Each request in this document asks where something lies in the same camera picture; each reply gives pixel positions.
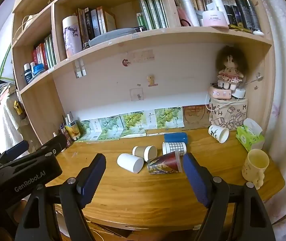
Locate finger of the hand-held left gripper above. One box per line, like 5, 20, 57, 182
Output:
33, 134, 67, 156
0, 140, 30, 163

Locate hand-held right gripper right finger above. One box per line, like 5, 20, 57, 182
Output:
182, 153, 276, 241

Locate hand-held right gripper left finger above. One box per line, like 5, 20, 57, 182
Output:
15, 153, 107, 241

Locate red patterned paper cup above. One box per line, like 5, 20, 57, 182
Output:
147, 150, 183, 175

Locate checked paper cup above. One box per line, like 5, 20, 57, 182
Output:
162, 142, 187, 156

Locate plain white paper cup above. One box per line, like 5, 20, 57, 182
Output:
117, 153, 144, 174

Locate blue cup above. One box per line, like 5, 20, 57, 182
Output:
164, 132, 188, 145

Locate white cup with leaf print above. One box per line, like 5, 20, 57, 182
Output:
208, 125, 229, 144

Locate brown paper cup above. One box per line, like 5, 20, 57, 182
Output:
132, 145, 158, 162

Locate small dark bottle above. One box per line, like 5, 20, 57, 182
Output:
60, 124, 69, 141

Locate white cloth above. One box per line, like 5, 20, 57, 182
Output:
0, 100, 34, 157

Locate yellow label bottle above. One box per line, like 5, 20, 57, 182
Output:
66, 120, 80, 140

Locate grape print tissue packet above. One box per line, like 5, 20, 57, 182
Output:
119, 112, 147, 137
79, 118, 102, 141
98, 115, 123, 140
155, 107, 185, 128

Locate yellow black tool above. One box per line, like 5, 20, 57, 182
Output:
14, 100, 25, 119

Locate cream ceramic mug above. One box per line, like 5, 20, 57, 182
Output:
242, 149, 270, 190

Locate brown print packet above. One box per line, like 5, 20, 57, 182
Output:
183, 105, 210, 130

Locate green tissue pack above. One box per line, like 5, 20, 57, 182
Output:
235, 118, 265, 152

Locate printed fabric storage box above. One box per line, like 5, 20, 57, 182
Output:
209, 97, 248, 131

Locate dark bottle with white cap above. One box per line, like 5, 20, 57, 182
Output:
24, 63, 33, 84

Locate blue lidded jar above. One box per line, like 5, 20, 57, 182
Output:
31, 62, 45, 76

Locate white adhesive hook strips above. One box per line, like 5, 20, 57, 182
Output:
73, 58, 87, 79

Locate green framed picture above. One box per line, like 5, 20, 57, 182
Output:
0, 44, 15, 81

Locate pink round gadget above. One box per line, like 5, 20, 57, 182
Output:
209, 84, 233, 99

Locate row of red green books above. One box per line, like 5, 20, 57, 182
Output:
33, 34, 58, 71

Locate white round gadget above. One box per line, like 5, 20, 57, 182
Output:
233, 88, 246, 99

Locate pink patterned thermos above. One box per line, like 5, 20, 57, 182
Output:
62, 16, 83, 58

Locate brown haired rag doll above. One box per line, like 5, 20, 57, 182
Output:
215, 46, 249, 91

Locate grey fabric pouch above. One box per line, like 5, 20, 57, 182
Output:
88, 28, 137, 47

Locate row of dark paperback books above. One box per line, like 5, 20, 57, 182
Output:
76, 6, 116, 43

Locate white floral curtain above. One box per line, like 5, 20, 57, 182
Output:
252, 0, 286, 229

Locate wooden bookshelf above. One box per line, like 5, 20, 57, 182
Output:
11, 0, 276, 146

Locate pink cream jar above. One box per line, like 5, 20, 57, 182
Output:
202, 10, 230, 29

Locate pink pouch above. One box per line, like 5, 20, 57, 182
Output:
177, 6, 193, 27

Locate row of green white books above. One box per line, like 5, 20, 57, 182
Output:
136, 0, 169, 31

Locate tall white bottle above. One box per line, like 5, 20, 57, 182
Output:
177, 0, 200, 27

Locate row of black grey books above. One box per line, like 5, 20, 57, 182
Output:
170, 0, 262, 31

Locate clear adhesive wall hook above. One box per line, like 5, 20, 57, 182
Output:
129, 88, 144, 102

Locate yellow wall sticker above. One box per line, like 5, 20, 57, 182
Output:
146, 75, 158, 87

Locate paper bag with rope handle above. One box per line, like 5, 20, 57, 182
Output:
13, 14, 39, 44

